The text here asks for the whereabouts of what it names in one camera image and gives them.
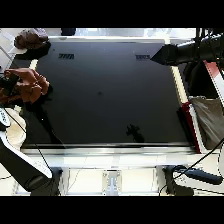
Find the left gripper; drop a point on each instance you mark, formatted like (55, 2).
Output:
(9, 85)

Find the brown shirt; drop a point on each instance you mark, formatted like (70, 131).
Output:
(31, 85)

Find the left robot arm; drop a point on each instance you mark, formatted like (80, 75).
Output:
(20, 166)

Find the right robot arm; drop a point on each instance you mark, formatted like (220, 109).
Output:
(196, 51)

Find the black garment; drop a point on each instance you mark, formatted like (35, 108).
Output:
(38, 52)

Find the cream garment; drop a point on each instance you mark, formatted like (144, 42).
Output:
(16, 131)

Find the dark brown garment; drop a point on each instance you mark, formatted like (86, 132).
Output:
(30, 37)

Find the grey garment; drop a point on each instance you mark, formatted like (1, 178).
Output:
(210, 120)

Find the silver frame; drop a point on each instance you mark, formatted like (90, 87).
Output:
(111, 181)

